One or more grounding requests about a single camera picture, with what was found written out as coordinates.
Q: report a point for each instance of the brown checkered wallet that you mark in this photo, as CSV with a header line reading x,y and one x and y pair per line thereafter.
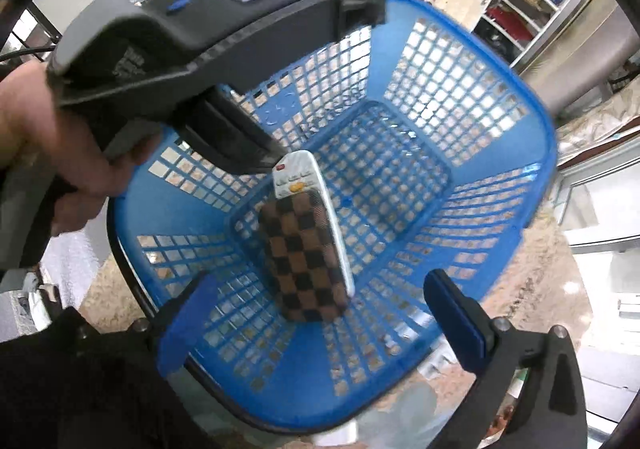
x,y
305,259

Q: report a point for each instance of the person's left hand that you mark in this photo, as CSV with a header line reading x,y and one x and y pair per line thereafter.
x,y
35,129

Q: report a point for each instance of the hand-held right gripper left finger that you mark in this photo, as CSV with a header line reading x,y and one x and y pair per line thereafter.
x,y
186,329

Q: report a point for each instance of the patterned beige cloth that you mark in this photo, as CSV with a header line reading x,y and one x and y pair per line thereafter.
x,y
600,121

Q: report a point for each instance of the person's black clothing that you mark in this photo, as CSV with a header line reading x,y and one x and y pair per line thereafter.
x,y
65,389

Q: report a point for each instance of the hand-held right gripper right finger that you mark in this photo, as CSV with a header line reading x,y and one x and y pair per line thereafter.
x,y
457,324

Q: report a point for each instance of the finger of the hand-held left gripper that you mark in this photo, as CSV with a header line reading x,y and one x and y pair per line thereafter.
x,y
215,149
245,121

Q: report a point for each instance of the red bag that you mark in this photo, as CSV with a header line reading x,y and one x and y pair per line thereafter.
x,y
510,24

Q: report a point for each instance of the blue plastic basket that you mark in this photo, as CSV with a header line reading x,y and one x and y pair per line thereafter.
x,y
480,179

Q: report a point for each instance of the white remote control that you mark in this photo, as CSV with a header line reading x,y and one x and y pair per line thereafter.
x,y
300,174

